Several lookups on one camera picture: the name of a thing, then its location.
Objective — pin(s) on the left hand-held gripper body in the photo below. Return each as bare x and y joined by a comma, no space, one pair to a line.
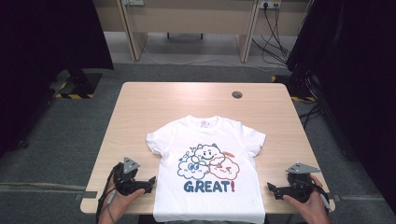
129,186

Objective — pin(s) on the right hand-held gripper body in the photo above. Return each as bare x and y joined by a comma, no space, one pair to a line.
300,188

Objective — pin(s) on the white printed t-shirt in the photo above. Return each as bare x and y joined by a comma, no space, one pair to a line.
205,199

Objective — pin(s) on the person's left hand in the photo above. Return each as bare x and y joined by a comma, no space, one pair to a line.
120,203

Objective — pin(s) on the person's right hand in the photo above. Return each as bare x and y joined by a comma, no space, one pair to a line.
313,211

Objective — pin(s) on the grey tape piece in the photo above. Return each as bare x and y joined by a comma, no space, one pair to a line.
87,195
334,197

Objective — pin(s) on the person's grey clothing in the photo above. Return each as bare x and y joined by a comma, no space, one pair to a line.
205,222

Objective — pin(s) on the black stand base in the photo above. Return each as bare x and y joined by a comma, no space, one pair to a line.
299,85
82,84

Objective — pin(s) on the black curtain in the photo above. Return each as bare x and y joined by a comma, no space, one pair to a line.
40,62
358,77

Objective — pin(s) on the wide beige desk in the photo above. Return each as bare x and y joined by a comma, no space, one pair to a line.
193,18

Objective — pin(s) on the white wall socket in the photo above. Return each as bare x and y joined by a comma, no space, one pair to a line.
134,2

